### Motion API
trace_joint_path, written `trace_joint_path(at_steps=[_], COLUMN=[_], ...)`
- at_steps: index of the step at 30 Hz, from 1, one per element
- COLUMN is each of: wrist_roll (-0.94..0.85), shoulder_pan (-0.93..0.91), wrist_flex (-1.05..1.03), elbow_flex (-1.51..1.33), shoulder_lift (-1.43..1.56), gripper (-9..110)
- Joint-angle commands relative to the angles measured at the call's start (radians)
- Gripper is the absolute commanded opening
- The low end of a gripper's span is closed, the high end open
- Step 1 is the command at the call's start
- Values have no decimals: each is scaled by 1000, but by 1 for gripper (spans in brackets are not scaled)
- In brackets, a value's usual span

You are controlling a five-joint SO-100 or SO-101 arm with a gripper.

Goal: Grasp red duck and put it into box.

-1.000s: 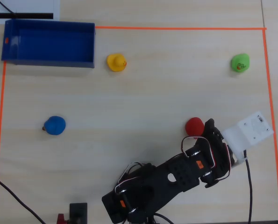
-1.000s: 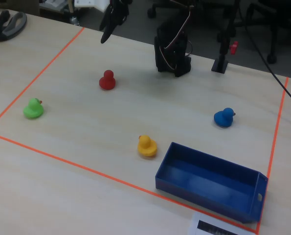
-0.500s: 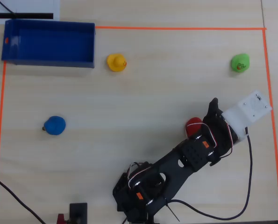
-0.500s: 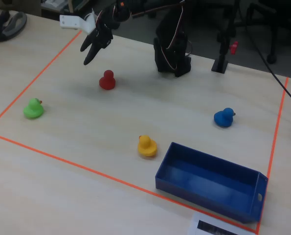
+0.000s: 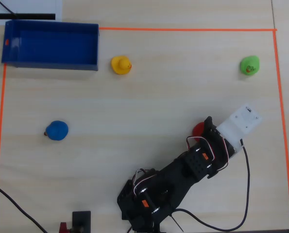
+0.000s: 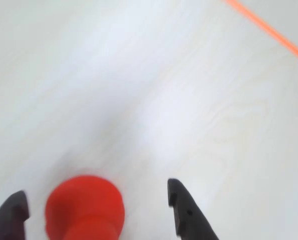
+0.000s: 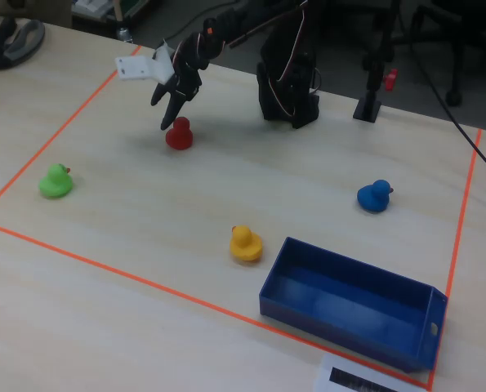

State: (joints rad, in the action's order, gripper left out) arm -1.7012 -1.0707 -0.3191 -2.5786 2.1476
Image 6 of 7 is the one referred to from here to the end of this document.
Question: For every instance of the red rubber duck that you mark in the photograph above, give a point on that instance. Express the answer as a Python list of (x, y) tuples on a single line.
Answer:
[(83, 207)]

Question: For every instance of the orange tape strip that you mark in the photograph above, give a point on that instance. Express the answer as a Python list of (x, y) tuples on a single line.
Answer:
[(269, 30)]

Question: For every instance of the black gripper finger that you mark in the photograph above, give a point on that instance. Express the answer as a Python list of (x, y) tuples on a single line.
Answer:
[(8, 217), (188, 215)]

